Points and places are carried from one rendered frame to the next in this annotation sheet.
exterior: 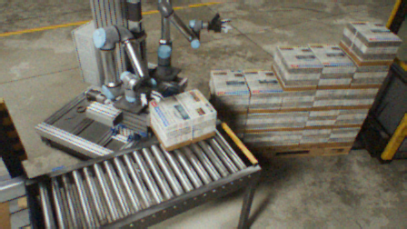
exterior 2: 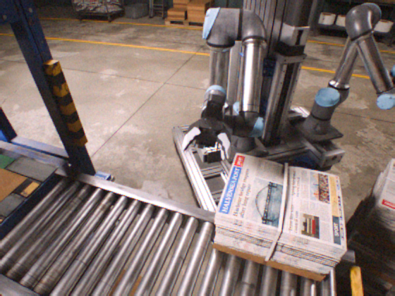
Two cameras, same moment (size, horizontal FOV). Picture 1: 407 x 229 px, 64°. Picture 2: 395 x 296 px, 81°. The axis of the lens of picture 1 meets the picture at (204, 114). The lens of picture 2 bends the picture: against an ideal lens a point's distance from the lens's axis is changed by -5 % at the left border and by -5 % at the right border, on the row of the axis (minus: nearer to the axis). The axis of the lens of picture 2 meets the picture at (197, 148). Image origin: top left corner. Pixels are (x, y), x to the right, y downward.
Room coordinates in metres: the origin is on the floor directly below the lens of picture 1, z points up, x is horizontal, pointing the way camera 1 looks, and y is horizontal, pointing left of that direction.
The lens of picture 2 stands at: (1.17, -0.05, 1.64)
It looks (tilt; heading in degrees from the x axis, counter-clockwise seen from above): 41 degrees down; 50
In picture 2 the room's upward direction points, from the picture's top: straight up
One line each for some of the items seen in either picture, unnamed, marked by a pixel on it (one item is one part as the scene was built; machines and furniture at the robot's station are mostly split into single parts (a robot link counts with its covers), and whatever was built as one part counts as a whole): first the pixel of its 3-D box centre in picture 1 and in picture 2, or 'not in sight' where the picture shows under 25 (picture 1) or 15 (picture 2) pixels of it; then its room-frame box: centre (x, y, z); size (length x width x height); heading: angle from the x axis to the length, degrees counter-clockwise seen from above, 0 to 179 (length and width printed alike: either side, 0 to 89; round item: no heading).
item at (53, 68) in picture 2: (11, 132); (67, 107); (1.34, 1.11, 1.05); 0.05 x 0.05 x 0.45; 31
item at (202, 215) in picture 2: (135, 154); (183, 216); (1.51, 0.45, 0.74); 1.34 x 0.05 x 0.12; 121
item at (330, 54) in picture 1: (329, 54); not in sight; (2.52, -1.04, 1.06); 0.37 x 0.28 x 0.01; 9
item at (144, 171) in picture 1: (147, 176); (155, 266); (1.29, 0.33, 0.77); 0.47 x 0.05 x 0.05; 31
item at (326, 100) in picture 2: (164, 54); (325, 102); (2.46, 0.38, 0.98); 0.13 x 0.12 x 0.14; 3
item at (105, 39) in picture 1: (110, 64); (219, 75); (1.91, 0.67, 1.19); 0.15 x 0.12 x 0.55; 132
